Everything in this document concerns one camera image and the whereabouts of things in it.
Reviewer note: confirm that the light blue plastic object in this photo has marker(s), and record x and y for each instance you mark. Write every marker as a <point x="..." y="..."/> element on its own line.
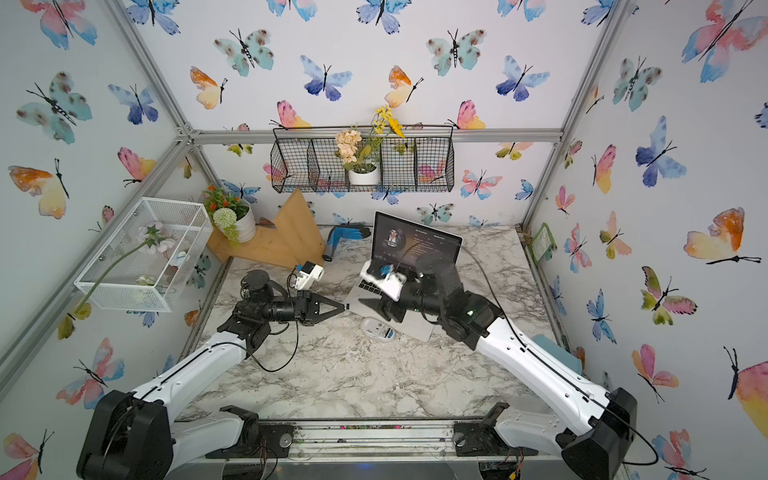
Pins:
<point x="553" y="349"/>

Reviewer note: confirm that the black wire wall basket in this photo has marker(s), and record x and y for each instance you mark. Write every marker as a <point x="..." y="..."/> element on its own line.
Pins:
<point x="418" y="159"/>

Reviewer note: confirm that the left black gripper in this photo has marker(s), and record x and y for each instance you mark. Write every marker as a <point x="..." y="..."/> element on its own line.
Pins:
<point x="307" y="308"/>

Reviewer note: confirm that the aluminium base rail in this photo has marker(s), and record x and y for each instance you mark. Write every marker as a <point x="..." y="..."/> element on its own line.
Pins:
<point x="384" y="441"/>

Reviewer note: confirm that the silver laptop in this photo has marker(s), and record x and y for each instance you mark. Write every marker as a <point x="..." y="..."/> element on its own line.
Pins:
<point x="400" y="243"/>

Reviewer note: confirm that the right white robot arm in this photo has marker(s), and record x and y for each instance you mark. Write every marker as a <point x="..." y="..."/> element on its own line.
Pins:
<point x="481" y="325"/>

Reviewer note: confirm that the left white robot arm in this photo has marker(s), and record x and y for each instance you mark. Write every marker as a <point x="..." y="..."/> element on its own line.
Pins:
<point x="135" y="435"/>

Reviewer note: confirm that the wooden corner shelf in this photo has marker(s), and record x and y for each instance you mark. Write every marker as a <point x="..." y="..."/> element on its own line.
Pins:
<point x="292" y="240"/>

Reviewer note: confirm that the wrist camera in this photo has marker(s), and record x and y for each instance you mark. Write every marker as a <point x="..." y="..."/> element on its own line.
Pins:
<point x="306" y="275"/>
<point x="384" y="278"/>

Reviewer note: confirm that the white wireless mouse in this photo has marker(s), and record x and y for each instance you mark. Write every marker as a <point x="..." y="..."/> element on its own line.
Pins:
<point x="376" y="330"/>

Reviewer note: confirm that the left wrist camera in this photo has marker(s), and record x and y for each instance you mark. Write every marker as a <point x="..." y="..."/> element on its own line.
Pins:
<point x="306" y="275"/>

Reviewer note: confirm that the white pot peach flowers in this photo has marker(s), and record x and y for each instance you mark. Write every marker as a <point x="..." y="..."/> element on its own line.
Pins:
<point x="361" y="154"/>

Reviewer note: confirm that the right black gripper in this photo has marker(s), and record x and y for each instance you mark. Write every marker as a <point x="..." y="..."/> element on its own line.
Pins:
<point x="390" y="309"/>

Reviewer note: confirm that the white pot green plant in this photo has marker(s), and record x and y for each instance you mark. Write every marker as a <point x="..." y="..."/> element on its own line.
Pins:
<point x="230" y="208"/>

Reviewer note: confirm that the white wire cage box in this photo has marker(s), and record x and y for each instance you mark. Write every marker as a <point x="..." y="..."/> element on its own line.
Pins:
<point x="148" y="257"/>

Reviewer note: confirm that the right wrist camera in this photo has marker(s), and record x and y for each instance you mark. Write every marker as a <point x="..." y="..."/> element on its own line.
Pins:
<point x="384" y="278"/>

